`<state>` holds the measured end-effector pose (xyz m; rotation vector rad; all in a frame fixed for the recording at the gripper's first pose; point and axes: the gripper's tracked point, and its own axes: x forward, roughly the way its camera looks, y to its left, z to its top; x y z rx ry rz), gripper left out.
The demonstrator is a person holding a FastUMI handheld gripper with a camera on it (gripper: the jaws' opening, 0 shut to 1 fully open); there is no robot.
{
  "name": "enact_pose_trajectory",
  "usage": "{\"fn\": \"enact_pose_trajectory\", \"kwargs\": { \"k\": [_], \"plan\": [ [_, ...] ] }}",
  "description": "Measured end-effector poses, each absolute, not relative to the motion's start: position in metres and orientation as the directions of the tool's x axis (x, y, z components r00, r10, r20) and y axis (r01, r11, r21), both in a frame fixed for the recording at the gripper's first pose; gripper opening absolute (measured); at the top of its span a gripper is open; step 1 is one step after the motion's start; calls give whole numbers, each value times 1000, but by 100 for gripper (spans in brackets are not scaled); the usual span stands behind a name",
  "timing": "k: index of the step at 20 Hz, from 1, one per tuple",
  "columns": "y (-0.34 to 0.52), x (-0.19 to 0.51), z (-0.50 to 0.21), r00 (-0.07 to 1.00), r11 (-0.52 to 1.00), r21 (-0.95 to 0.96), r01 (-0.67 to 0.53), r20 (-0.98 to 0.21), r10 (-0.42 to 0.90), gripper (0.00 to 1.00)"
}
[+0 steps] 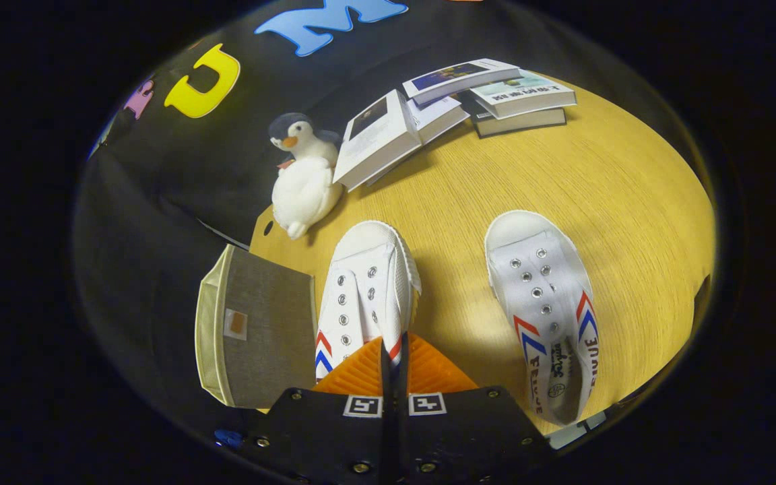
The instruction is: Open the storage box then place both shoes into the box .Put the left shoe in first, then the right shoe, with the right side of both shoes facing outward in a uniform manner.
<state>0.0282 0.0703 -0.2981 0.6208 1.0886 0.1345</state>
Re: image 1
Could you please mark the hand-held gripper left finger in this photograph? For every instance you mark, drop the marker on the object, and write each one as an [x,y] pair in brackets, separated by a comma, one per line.
[334,431]

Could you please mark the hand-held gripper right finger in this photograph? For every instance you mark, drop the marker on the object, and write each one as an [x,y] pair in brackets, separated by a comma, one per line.
[455,431]

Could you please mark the grey fabric storage box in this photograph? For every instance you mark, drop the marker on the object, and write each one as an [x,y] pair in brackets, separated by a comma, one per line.
[270,323]

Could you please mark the white canvas shoe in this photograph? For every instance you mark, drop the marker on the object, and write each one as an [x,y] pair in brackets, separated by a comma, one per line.
[368,269]
[543,296]

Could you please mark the blue and white object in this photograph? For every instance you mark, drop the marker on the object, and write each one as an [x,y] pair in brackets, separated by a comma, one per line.
[228,438]

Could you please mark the white plush toy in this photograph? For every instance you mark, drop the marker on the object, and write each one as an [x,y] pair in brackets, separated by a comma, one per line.
[304,195]

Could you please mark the penguin plush toy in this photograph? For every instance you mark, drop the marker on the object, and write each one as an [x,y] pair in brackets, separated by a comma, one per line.
[300,138]

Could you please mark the black backdrop cloth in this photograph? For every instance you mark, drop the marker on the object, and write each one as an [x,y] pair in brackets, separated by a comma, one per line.
[179,175]

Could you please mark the dark grey book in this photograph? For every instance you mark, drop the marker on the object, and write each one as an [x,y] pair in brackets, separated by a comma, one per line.
[519,121]

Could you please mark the plain white book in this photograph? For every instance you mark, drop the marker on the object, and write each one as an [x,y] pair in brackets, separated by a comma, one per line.
[438,114]

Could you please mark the book with teal cover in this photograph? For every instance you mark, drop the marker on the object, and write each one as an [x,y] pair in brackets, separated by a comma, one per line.
[529,94]

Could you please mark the book with blue picture cover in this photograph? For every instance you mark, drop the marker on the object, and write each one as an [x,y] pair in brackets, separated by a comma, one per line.
[459,77]

